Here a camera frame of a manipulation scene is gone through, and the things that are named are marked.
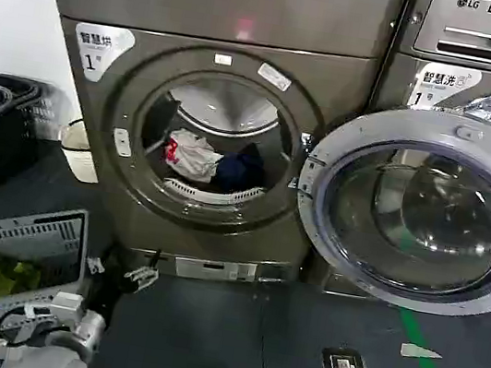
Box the white plastic bin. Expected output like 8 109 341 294
53 115 109 185

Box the navy blue garment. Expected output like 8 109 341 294
212 137 272 196

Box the grey washer with chrome door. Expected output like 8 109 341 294
338 48 491 322

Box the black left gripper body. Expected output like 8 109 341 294
83 244 138 324

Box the round glass dryer door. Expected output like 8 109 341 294
280 88 491 325

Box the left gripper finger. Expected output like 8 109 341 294
122 244 165 295
85 254 109 277

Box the white arrow floor sticker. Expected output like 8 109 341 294
399 340 446 364

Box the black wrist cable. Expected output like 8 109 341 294
0 303 64 356

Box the grey slatted laundry basket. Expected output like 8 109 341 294
0 196 96 357

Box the white and red garment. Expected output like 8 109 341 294
161 126 228 185

